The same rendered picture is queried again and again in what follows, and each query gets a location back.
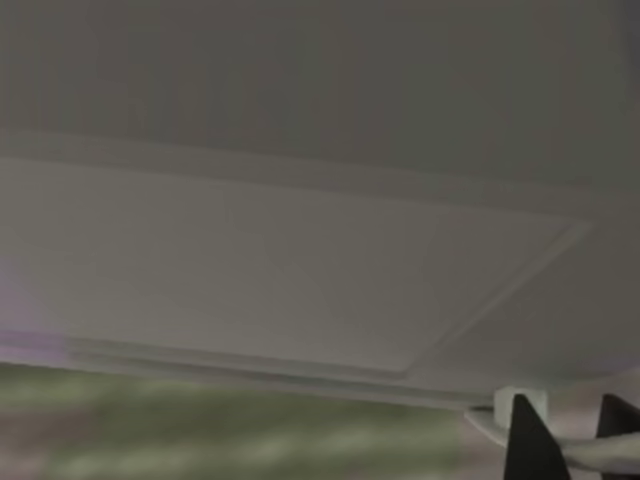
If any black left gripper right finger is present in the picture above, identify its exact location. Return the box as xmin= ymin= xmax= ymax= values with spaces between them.
xmin=594 ymin=393 xmax=640 ymax=443

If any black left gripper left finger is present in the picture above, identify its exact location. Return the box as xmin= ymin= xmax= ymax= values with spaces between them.
xmin=502 ymin=393 xmax=573 ymax=480

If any white cabinet panel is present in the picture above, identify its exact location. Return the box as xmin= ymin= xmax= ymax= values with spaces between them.
xmin=0 ymin=0 xmax=640 ymax=409

